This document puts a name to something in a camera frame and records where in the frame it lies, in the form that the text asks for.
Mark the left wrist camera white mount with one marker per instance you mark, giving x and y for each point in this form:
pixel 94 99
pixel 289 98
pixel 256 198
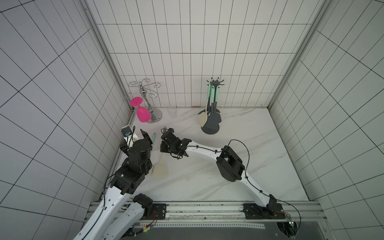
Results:
pixel 129 134

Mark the dark grey utensil rack stand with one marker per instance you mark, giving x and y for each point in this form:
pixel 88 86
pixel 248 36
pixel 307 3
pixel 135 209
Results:
pixel 216 83

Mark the aluminium mounting rail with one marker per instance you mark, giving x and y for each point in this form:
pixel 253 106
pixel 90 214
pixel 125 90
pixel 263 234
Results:
pixel 215 214

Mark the cream turner mint handle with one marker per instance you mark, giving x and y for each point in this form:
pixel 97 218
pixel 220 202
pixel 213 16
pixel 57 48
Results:
pixel 203 117

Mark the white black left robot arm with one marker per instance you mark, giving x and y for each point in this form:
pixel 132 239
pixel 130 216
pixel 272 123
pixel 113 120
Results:
pixel 120 208

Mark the cream spatula mint handle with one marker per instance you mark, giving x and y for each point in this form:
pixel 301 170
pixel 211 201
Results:
pixel 160 169

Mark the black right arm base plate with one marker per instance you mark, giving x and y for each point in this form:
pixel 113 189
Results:
pixel 273 211

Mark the electronics board with green led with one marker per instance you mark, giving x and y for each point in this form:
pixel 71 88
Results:
pixel 131 233

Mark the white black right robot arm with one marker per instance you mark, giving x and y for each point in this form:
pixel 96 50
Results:
pixel 231 168

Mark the chrome wine glass rack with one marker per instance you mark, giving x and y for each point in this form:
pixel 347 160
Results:
pixel 145 92

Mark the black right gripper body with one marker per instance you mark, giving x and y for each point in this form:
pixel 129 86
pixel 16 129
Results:
pixel 167 140

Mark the grey spatula mint handle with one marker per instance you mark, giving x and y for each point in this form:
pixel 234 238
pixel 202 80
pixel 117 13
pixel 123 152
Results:
pixel 212 126

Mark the pink plastic wine glass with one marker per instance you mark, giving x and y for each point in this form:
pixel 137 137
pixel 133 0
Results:
pixel 143 114

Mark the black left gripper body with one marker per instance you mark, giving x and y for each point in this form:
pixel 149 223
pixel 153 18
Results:
pixel 128 152

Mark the clear small glass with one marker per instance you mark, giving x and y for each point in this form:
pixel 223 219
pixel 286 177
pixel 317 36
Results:
pixel 172 111

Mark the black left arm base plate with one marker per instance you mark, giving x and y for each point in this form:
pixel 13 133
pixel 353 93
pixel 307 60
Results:
pixel 152 210

